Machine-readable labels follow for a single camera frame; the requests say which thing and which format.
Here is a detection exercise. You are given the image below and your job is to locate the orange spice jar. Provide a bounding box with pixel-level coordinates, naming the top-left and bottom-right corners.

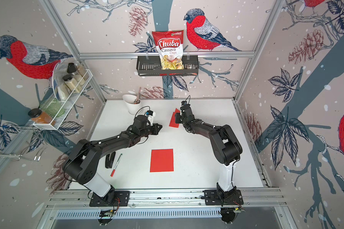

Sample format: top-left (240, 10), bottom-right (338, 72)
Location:
top-left (28, 108), bottom-right (55, 126)

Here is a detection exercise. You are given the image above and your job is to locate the black stapler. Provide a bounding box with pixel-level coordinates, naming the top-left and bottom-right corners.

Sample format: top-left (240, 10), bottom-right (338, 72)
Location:
top-left (105, 152), bottom-right (116, 169)

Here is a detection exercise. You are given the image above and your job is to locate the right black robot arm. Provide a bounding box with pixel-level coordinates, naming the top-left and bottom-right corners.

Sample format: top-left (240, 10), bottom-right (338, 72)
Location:
top-left (175, 101), bottom-right (243, 204)

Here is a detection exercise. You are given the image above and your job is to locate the chrome wire hook rack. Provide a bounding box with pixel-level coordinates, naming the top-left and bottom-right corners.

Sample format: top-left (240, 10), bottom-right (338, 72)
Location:
top-left (0, 124), bottom-right (48, 162)

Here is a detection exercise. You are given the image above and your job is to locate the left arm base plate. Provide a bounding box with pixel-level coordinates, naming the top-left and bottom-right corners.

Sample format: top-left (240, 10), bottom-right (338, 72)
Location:
top-left (89, 191), bottom-right (130, 208)

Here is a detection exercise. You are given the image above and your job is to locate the black-lid spice jar upper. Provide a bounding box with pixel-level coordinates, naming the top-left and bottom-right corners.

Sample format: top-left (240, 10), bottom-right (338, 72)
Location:
top-left (67, 63), bottom-right (88, 80)

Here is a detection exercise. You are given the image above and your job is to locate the white utensil cup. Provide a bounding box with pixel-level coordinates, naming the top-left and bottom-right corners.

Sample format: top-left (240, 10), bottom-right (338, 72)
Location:
top-left (122, 94), bottom-right (142, 115)

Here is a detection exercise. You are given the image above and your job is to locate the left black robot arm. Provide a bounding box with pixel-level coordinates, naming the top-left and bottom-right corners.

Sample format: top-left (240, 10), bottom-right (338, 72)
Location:
top-left (63, 115), bottom-right (162, 204)

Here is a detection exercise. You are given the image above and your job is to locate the black-lid spice jar lower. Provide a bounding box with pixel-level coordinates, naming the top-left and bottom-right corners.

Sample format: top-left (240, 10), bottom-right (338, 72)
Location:
top-left (63, 74), bottom-right (82, 94)

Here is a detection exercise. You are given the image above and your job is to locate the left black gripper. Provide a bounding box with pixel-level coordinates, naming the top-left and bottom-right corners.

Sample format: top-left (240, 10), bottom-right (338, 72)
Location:
top-left (140, 123), bottom-right (163, 138)

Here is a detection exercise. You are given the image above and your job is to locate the black wire wall basket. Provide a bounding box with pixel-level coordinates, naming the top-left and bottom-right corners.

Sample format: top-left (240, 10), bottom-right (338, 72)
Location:
top-left (136, 55), bottom-right (199, 76)

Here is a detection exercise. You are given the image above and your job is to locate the aluminium mounting rail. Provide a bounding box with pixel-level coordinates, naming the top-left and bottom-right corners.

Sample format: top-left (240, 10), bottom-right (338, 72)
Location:
top-left (37, 188), bottom-right (297, 229)

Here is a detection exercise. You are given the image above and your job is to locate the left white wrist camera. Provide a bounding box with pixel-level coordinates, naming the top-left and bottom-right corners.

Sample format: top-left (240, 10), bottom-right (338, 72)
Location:
top-left (145, 110), bottom-right (156, 126)

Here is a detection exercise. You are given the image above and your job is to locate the red marker pen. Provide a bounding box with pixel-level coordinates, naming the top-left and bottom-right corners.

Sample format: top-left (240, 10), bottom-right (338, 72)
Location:
top-left (110, 154), bottom-right (123, 177)

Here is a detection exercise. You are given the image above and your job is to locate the white wire spice rack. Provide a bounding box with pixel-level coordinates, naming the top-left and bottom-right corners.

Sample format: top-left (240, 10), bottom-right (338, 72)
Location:
top-left (33, 58), bottom-right (93, 130)

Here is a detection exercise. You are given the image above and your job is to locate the black-lid spice jar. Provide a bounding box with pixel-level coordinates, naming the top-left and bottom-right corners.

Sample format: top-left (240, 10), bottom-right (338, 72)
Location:
top-left (63, 74), bottom-right (82, 94)
top-left (67, 63), bottom-right (88, 80)

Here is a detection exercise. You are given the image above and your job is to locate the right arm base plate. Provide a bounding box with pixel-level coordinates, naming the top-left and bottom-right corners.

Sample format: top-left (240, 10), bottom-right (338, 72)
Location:
top-left (202, 189), bottom-right (244, 206)

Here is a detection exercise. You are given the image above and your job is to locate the green contents glass jar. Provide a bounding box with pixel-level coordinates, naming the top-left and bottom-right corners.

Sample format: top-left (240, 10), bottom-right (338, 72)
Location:
top-left (40, 98), bottom-right (65, 118)

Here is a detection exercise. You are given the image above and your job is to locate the Chuba cassava chips bag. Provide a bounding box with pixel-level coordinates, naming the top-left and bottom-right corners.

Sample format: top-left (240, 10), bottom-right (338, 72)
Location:
top-left (152, 31), bottom-right (184, 70)

